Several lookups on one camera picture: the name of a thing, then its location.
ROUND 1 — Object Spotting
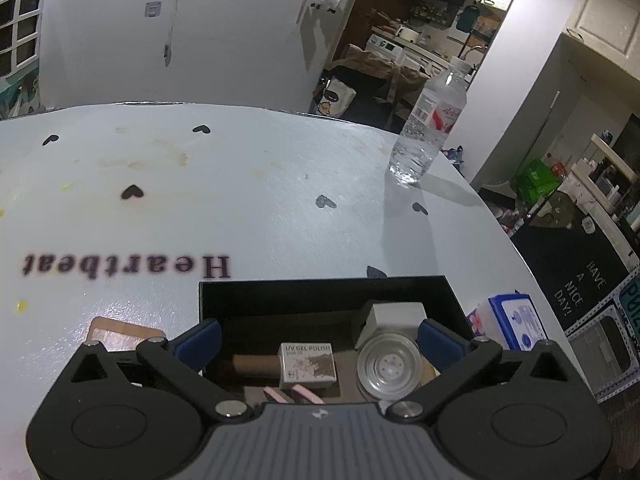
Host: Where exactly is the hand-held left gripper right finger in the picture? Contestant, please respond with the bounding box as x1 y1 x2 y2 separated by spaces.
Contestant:
385 317 576 418

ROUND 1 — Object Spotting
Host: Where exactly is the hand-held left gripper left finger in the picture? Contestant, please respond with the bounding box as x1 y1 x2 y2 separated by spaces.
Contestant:
70 317 256 421

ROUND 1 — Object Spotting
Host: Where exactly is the blue and white packet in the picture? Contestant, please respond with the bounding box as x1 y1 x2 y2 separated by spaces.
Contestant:
487 291 547 352

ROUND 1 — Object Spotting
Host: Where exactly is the black box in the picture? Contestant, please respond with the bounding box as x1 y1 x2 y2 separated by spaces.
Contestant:
198 275 476 405

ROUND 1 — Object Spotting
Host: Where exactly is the pink printed packet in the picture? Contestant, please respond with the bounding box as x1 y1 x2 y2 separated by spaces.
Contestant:
466 307 493 337

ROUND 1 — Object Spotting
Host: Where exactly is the white grey small box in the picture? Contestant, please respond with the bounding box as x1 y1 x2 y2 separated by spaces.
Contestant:
354 301 427 351

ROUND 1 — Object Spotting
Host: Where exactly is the clear round jar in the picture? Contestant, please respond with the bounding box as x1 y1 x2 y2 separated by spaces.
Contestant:
356 335 424 402

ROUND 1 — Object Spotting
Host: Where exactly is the brown bottle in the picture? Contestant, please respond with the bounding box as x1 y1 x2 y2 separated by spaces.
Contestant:
231 354 281 376

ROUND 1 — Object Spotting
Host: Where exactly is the pink flat block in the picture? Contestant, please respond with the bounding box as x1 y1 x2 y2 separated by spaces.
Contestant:
86 316 167 353

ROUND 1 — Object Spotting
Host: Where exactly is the small white printed box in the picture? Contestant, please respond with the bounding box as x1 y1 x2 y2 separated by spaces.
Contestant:
278 342 338 391

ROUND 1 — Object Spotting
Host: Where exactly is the black printed floor mat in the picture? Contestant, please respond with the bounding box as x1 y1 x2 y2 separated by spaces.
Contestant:
510 195 632 333

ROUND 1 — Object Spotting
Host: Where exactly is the green bag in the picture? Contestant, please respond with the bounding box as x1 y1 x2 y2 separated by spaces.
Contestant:
515 158 562 202

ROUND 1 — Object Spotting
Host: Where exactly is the green licence plate sign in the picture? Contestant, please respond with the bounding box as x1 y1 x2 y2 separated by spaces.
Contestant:
617 280 640 326

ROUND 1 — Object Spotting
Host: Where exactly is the clear plastic water bottle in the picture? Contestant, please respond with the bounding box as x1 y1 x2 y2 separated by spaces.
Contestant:
389 56 474 184

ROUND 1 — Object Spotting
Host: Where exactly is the white shelf with bottles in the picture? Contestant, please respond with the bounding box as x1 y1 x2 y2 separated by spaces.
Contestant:
570 132 640 221

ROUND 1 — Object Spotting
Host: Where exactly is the white cartoon bag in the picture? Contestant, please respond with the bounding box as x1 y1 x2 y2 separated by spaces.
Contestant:
317 79 357 117

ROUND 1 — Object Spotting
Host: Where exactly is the white washing machine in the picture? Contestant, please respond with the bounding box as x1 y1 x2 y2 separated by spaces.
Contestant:
365 34 405 60

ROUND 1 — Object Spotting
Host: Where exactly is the white framed window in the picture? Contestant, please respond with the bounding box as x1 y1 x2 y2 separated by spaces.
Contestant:
0 0 46 78

